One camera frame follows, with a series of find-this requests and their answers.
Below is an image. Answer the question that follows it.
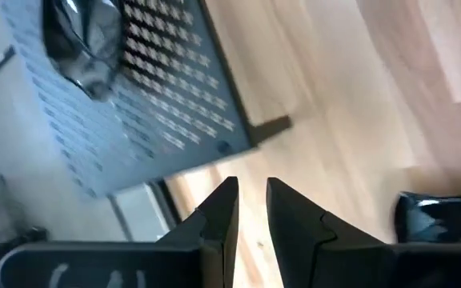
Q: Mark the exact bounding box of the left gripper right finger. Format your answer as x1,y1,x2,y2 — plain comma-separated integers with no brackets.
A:
265,177,390,288

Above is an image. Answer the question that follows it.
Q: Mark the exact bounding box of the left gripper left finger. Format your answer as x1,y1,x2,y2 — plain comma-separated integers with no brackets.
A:
154,175,240,288

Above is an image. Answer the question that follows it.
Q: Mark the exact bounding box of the black wavy square bowl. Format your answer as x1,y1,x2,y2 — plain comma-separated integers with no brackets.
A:
393,190,461,245

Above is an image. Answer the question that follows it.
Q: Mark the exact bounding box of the black leaf-shaped plate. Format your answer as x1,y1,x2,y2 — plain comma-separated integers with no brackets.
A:
41,0,124,102

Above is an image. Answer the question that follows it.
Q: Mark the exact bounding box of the black perforated metal riser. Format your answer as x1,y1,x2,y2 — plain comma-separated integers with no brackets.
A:
0,0,294,199

